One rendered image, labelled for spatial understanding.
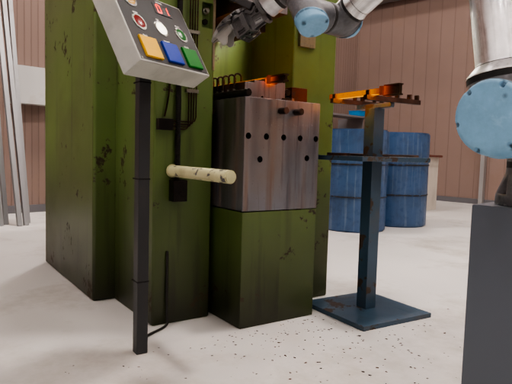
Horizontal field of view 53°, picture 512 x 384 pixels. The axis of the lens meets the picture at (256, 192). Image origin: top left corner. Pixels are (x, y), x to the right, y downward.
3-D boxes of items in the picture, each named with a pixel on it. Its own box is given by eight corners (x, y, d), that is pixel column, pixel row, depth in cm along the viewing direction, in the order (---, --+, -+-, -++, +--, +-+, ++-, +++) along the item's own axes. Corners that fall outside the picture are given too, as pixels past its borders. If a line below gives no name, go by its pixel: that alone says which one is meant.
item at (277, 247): (312, 315, 225) (316, 208, 221) (238, 329, 204) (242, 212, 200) (242, 285, 271) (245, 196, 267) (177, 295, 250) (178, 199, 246)
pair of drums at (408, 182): (434, 223, 541) (440, 132, 534) (385, 238, 439) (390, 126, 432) (365, 216, 589) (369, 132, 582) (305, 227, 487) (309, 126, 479)
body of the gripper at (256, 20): (235, 40, 158) (264, 16, 153) (223, 16, 160) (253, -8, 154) (248, 44, 165) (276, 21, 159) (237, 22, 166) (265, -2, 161)
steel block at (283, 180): (316, 208, 221) (320, 104, 218) (242, 212, 200) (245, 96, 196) (245, 196, 267) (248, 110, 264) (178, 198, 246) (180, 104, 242)
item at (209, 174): (237, 185, 168) (238, 168, 168) (223, 185, 165) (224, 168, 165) (178, 177, 204) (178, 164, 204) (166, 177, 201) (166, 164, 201)
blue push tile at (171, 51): (185, 64, 165) (177, 45, 167) (170, 60, 159) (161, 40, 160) (181, 67, 166) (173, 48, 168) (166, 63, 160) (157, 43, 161)
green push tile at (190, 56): (204, 69, 174) (195, 50, 175) (190, 65, 168) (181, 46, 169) (200, 71, 175) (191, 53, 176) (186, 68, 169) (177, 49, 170)
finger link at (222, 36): (212, 52, 164) (234, 35, 159) (205, 36, 165) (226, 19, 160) (218, 54, 166) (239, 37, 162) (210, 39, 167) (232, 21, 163)
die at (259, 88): (284, 101, 215) (285, 81, 214) (244, 97, 203) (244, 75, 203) (232, 107, 249) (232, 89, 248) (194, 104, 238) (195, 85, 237)
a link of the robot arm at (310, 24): (342, 21, 146) (326, -12, 151) (313, 14, 139) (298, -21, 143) (321, 43, 153) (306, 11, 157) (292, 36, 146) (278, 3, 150)
